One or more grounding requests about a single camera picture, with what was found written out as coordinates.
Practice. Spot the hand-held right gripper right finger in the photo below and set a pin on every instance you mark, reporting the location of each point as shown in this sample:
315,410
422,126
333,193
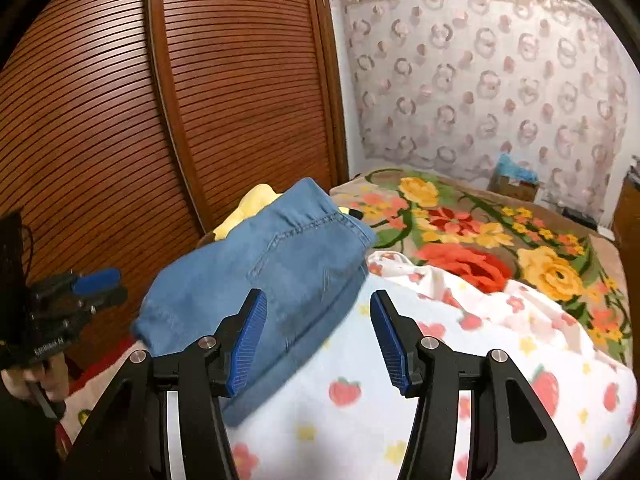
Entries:
392,340

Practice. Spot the person's left hand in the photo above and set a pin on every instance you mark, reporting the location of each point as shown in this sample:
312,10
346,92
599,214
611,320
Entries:
55,380

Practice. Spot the wooden louvered wardrobe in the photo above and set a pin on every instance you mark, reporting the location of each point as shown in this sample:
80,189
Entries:
225,85

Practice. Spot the blue denim pants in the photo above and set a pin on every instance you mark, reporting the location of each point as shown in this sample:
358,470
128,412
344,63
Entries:
250,260

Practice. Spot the small cardboard box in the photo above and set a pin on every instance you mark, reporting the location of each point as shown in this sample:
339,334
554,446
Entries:
517,191

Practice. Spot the white fruit print bed sheet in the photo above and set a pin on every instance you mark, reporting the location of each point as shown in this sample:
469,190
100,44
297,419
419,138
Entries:
450,410

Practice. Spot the wooden sideboard cabinet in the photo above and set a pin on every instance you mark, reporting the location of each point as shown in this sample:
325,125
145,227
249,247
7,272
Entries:
627,220

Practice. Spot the floral blanket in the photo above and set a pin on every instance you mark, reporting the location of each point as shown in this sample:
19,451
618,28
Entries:
475,240

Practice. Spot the circle pattern curtain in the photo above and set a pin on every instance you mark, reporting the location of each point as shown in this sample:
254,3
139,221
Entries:
475,85

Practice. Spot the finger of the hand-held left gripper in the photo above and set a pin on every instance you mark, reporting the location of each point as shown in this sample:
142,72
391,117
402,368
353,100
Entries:
97,280
107,297

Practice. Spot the black flat device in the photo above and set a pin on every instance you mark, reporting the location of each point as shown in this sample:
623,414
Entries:
577,216

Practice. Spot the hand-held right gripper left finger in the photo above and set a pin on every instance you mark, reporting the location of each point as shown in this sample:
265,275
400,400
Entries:
247,340

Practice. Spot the person's left forearm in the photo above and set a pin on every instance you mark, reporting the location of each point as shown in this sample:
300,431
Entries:
25,440

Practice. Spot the blue plastic bag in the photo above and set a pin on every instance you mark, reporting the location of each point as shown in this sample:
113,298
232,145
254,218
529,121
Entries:
515,167

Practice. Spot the yellow plush toy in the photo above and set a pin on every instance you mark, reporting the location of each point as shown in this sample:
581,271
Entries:
250,200

